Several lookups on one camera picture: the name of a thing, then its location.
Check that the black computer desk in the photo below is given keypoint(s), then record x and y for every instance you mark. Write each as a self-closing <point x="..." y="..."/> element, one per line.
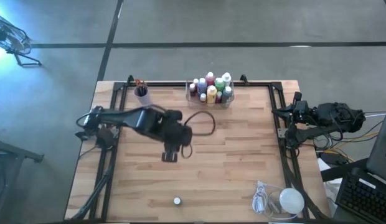
<point x="342" y="169"/>

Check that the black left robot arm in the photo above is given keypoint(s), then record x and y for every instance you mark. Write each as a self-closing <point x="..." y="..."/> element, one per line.
<point x="127" y="119"/>

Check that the large green paint bottle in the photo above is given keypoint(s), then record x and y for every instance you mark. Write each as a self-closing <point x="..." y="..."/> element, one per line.
<point x="219" y="84"/>

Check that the clear plastic bin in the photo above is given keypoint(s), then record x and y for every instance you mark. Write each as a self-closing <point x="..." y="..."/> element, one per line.
<point x="193" y="101"/>

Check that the large yellow paint bottle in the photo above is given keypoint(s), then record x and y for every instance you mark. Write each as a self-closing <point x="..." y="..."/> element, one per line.
<point x="211" y="94"/>

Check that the large lavender paint bottle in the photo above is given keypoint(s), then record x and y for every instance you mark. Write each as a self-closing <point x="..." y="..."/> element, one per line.
<point x="201" y="85"/>

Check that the small yellow paint bottle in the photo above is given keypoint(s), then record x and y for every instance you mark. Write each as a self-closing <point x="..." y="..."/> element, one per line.
<point x="203" y="97"/>

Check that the orange paintbrush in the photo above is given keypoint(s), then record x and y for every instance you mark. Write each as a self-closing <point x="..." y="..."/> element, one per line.
<point x="138" y="82"/>

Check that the large teal paint bottle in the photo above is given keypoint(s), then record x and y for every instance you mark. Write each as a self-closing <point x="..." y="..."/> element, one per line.
<point x="227" y="94"/>

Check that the grey computer monitor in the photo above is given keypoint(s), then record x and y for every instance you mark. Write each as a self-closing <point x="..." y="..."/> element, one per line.
<point x="381" y="149"/>

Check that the large pink paint bottle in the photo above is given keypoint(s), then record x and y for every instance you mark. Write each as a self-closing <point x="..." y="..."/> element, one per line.
<point x="210" y="78"/>

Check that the dark side table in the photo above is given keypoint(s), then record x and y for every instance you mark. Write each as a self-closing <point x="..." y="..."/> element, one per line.
<point x="12" y="149"/>

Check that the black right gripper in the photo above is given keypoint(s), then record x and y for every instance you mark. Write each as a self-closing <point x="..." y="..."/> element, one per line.
<point x="300" y="110"/>

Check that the black keyboard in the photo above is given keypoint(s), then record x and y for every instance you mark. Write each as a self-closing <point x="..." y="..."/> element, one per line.
<point x="364" y="199"/>

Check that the white cup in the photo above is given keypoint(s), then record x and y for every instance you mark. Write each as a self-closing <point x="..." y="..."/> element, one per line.
<point x="142" y="96"/>

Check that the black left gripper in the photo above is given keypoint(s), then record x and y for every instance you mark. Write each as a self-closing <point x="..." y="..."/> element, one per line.
<point x="176" y="133"/>

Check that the small purple paint bottle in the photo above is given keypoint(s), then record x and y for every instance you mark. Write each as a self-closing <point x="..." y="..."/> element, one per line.
<point x="196" y="81"/>

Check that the large white paint bottle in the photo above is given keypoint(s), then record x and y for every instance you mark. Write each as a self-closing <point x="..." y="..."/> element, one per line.
<point x="226" y="77"/>

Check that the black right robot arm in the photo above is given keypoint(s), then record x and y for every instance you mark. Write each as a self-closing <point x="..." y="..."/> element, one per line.
<point x="333" y="119"/>

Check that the black floor fan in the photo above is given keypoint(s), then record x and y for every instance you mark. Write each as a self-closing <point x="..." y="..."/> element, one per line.
<point x="9" y="37"/>

